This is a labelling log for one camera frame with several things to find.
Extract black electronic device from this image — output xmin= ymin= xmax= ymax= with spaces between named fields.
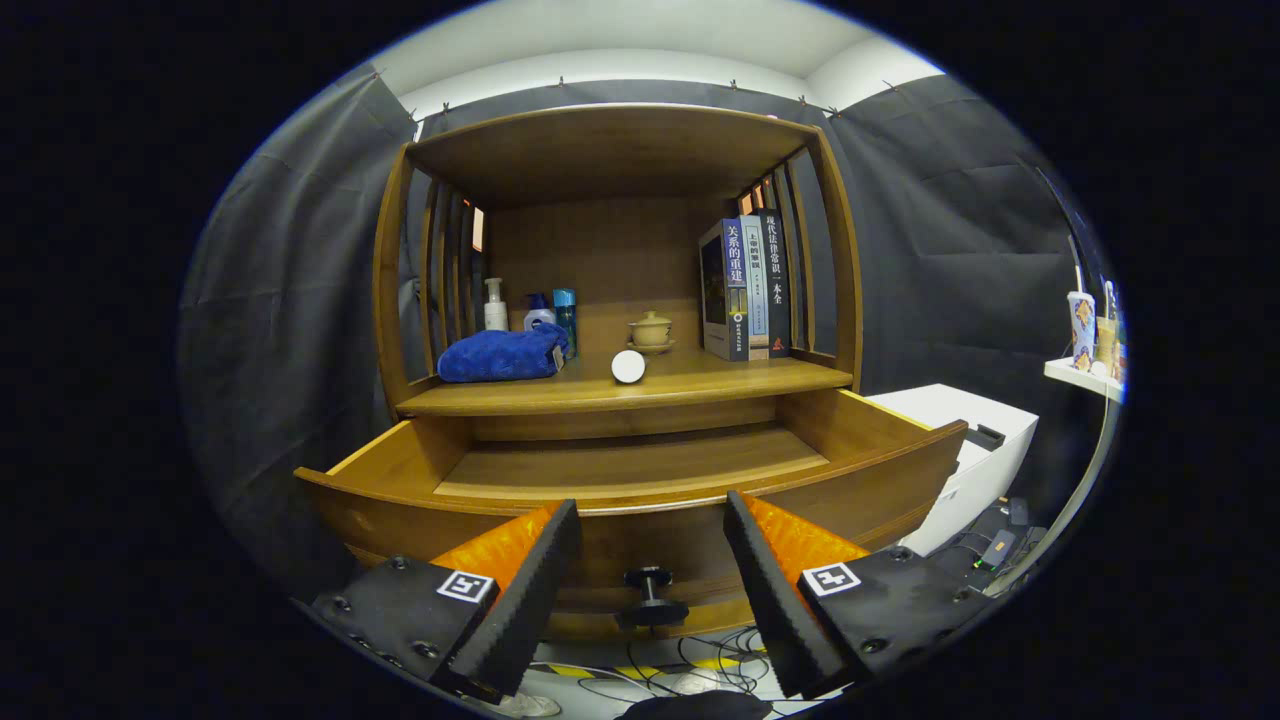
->
xmin=975 ymin=528 xmax=1019 ymax=573

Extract yellow black hazard tape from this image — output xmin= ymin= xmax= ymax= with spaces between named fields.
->
xmin=530 ymin=655 xmax=771 ymax=681

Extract patterned paper cup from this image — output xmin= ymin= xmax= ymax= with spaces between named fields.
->
xmin=1066 ymin=265 xmax=1097 ymax=373

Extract blue folded towel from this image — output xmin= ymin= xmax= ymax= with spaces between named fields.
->
xmin=437 ymin=323 xmax=571 ymax=384

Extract white box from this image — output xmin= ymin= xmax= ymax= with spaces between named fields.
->
xmin=865 ymin=384 xmax=1041 ymax=558

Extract wooden drawer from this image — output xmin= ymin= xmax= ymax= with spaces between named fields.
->
xmin=293 ymin=388 xmax=969 ymax=641

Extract wooden cabinet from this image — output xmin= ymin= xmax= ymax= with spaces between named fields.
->
xmin=372 ymin=102 xmax=863 ymax=641

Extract black cables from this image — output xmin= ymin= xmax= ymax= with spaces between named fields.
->
xmin=570 ymin=625 xmax=791 ymax=701

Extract black backdrop cloth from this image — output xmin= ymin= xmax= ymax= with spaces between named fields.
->
xmin=180 ymin=65 xmax=1101 ymax=601

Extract light grey book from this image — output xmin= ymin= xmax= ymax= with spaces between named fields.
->
xmin=740 ymin=214 xmax=771 ymax=360

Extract wooden countertop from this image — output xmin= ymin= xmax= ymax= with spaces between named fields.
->
xmin=395 ymin=345 xmax=854 ymax=418

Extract black book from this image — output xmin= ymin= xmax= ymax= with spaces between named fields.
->
xmin=760 ymin=208 xmax=793 ymax=358

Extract beige lidded tea cup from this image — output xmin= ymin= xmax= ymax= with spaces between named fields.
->
xmin=627 ymin=310 xmax=676 ymax=354

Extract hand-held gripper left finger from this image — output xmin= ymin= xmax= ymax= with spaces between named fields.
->
xmin=310 ymin=500 xmax=583 ymax=704

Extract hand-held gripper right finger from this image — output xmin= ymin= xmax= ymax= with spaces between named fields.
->
xmin=723 ymin=490 xmax=1001 ymax=699

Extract white shelf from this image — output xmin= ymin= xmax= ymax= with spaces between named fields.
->
xmin=1043 ymin=357 xmax=1126 ymax=403

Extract purple book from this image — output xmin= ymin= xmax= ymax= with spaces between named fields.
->
xmin=698 ymin=220 xmax=749 ymax=362

